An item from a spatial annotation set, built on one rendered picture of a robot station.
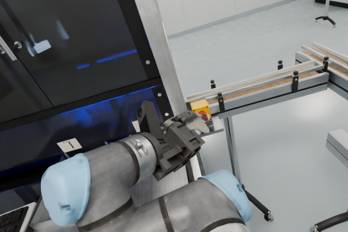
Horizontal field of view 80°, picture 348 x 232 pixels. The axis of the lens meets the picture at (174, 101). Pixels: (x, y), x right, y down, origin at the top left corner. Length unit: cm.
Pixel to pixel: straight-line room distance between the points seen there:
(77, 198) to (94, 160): 5
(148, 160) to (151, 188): 52
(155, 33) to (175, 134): 42
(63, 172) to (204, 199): 17
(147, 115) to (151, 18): 38
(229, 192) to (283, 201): 150
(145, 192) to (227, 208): 59
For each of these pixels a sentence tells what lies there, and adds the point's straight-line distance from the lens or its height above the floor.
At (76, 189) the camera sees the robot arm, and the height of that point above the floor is 136.
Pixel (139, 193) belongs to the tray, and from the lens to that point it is 86.
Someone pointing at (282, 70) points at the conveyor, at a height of 96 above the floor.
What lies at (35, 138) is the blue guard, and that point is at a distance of 106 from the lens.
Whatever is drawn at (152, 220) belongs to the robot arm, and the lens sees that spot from 30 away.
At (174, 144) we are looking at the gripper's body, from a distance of 41.
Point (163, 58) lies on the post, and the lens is 76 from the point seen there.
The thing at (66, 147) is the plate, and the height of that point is 102.
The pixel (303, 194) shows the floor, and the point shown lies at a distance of 184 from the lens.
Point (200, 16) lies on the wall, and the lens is 552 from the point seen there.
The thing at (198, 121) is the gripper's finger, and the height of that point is 123.
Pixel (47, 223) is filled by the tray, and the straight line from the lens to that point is 100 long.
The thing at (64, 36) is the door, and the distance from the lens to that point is 80.
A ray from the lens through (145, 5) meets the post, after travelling 72.
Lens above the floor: 154
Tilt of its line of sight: 32 degrees down
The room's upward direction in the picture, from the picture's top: 18 degrees counter-clockwise
